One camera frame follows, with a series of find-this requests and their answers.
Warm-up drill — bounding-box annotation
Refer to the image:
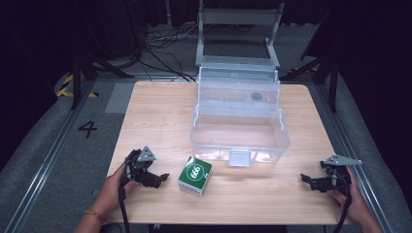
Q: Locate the gold and red bracelet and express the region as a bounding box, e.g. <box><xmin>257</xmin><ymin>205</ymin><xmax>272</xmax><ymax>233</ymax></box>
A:
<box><xmin>83</xmin><ymin>210</ymin><xmax>109</xmax><ymax>224</ymax></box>

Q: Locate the person's right hand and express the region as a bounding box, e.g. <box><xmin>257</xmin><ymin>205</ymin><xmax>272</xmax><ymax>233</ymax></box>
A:
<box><xmin>327</xmin><ymin>165</ymin><xmax>374</xmax><ymax>225</ymax></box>

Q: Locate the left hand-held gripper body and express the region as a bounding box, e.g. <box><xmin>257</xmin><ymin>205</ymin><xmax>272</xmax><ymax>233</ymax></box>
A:
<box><xmin>123</xmin><ymin>145</ymin><xmax>157</xmax><ymax>187</ymax></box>

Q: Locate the black tripod stand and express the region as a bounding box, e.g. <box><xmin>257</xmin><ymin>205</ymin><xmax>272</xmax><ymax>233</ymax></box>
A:
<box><xmin>279</xmin><ymin>53</ymin><xmax>342</xmax><ymax>115</ymax></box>
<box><xmin>68</xmin><ymin>51</ymin><xmax>136</xmax><ymax>111</ymax></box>

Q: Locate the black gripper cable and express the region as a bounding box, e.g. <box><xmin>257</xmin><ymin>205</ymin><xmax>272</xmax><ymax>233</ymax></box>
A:
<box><xmin>332</xmin><ymin>171</ymin><xmax>354</xmax><ymax>233</ymax></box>
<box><xmin>117</xmin><ymin>176</ymin><xmax>131</xmax><ymax>233</ymax></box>

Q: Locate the grey metal stand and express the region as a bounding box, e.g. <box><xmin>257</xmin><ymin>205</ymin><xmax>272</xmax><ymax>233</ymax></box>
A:
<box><xmin>194</xmin><ymin>0</ymin><xmax>287</xmax><ymax>69</ymax></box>

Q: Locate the bundle of black floor cables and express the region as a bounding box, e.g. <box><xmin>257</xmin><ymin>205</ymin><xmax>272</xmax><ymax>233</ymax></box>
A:
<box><xmin>141</xmin><ymin>21</ymin><xmax>202</xmax><ymax>83</ymax></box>

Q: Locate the green and white box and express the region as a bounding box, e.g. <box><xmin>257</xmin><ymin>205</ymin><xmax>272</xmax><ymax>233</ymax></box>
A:
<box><xmin>177</xmin><ymin>155</ymin><xmax>214</xmax><ymax>199</ymax></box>

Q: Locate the clear plastic storage box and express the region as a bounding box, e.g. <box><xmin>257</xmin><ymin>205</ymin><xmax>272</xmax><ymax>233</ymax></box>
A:
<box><xmin>189</xmin><ymin>55</ymin><xmax>292</xmax><ymax>168</ymax></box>

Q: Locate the yellow and black floor tape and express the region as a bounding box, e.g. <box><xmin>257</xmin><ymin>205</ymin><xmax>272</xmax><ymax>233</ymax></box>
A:
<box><xmin>55</xmin><ymin>74</ymin><xmax>100</xmax><ymax>99</ymax></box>

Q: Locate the person's left hand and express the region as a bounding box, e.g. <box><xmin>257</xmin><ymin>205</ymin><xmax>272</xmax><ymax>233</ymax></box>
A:
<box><xmin>96</xmin><ymin>162</ymin><xmax>141</xmax><ymax>213</ymax></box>

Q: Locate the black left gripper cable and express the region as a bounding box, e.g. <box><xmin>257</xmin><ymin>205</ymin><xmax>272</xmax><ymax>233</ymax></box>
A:
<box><xmin>117</xmin><ymin>176</ymin><xmax>131</xmax><ymax>233</ymax></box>

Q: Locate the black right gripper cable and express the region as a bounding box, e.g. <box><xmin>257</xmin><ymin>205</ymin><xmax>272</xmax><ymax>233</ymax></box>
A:
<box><xmin>332</xmin><ymin>171</ymin><xmax>354</xmax><ymax>233</ymax></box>

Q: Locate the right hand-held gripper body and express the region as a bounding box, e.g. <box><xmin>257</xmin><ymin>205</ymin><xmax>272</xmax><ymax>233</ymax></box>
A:
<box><xmin>320</xmin><ymin>154</ymin><xmax>363</xmax><ymax>195</ymax></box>

